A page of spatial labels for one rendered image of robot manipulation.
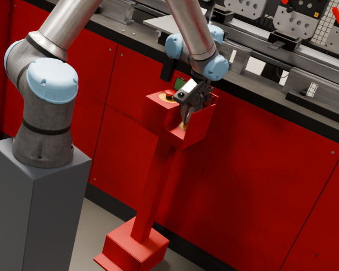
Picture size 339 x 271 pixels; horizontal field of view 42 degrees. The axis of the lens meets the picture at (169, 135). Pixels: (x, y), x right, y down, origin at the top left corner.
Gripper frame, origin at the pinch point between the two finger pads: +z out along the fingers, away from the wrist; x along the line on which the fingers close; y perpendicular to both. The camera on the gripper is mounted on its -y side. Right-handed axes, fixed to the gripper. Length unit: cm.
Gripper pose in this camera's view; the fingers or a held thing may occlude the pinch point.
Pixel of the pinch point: (185, 122)
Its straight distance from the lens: 156.9
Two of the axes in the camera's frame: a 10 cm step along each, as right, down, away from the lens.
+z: -2.0, 8.2, 5.4
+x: -7.7, -4.7, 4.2
